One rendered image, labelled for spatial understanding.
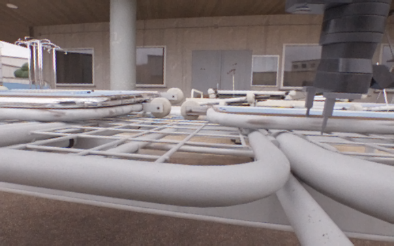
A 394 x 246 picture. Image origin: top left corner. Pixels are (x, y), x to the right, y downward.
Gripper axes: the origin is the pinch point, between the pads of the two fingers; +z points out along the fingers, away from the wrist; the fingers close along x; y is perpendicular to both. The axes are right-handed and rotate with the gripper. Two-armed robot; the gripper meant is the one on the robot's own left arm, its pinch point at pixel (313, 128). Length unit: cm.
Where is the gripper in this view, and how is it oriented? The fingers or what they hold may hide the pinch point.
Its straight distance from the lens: 36.9
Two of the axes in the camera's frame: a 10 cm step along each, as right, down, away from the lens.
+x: 0.6, -2.9, 9.5
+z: -0.2, 9.6, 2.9
